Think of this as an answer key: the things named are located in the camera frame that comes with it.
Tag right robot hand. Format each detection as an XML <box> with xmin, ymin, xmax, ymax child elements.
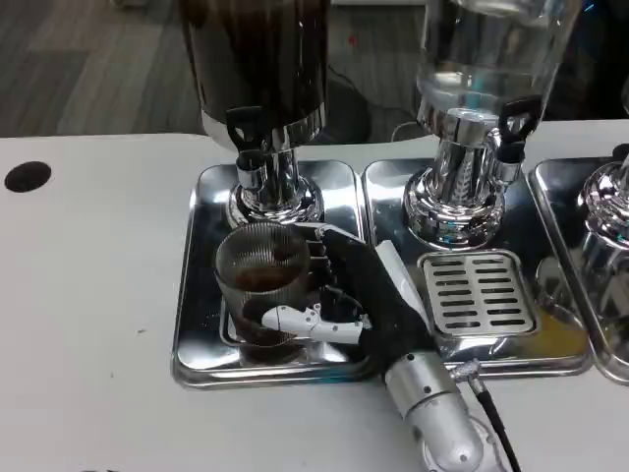
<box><xmin>261</xmin><ymin>221</ymin><xmax>446</xmax><ymax>383</ymax></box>

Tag clear ribbed glass cup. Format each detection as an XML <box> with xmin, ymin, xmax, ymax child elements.
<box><xmin>213</xmin><ymin>220</ymin><xmax>314</xmax><ymax>365</ymax></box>

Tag slotted steel drip grid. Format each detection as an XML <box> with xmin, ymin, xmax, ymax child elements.
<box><xmin>417</xmin><ymin>250</ymin><xmax>540</xmax><ymax>339</ymax></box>

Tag steel tray under dark dispenser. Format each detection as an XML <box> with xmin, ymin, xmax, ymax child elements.
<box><xmin>170</xmin><ymin>161</ymin><xmax>389</xmax><ymax>390</ymax></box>

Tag black tap of dark dispenser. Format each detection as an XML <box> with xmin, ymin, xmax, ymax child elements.
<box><xmin>225</xmin><ymin>105</ymin><xmax>270</xmax><ymax>191</ymax></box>

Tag steel tray under clear dispenser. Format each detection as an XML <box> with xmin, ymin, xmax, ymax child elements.
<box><xmin>362</xmin><ymin>157</ymin><xmax>595</xmax><ymax>381</ymax></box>

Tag black tap of clear dispenser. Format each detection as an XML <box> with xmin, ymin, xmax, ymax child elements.
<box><xmin>493</xmin><ymin>95</ymin><xmax>542</xmax><ymax>184</ymax></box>

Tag dark coffee drink dispenser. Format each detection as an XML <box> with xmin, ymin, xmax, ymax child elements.
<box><xmin>179</xmin><ymin>0</ymin><xmax>330</xmax><ymax>232</ymax></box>

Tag clear water drink dispenser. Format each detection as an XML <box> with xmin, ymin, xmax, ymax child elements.
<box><xmin>402</xmin><ymin>0</ymin><xmax>584</xmax><ymax>247</ymax></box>

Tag black round counter hole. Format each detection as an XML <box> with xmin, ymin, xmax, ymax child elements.
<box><xmin>4</xmin><ymin>160</ymin><xmax>52</xmax><ymax>193</ymax></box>

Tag thin white floor cable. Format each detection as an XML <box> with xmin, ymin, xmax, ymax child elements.
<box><xmin>326</xmin><ymin>66</ymin><xmax>420</xmax><ymax>142</ymax></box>

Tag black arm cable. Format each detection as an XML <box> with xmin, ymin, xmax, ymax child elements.
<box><xmin>451</xmin><ymin>358</ymin><xmax>523</xmax><ymax>472</ymax></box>

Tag steel tray under chrome pedestal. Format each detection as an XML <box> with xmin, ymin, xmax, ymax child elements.
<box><xmin>528</xmin><ymin>156</ymin><xmax>629</xmax><ymax>384</ymax></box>

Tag chrome dispenser pedestal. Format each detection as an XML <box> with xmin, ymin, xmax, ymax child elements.
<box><xmin>578</xmin><ymin>147</ymin><xmax>629</xmax><ymax>247</ymax></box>

